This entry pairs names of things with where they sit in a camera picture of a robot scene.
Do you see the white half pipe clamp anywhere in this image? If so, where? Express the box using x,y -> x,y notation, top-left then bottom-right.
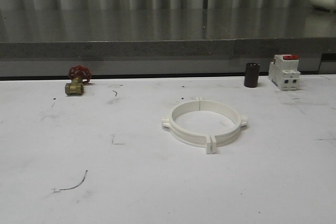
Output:
198,98 -> 248,154
161,97 -> 217,154

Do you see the dark brown cylindrical coupling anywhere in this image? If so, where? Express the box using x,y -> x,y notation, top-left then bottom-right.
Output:
244,62 -> 260,88

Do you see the brass valve red handwheel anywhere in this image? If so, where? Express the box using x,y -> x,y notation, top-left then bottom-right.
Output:
65,65 -> 92,95

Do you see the grey stone counter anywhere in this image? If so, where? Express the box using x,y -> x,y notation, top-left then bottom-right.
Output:
1,7 -> 335,79

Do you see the white circuit breaker red switch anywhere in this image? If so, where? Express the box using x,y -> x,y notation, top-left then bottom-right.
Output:
268,55 -> 300,91

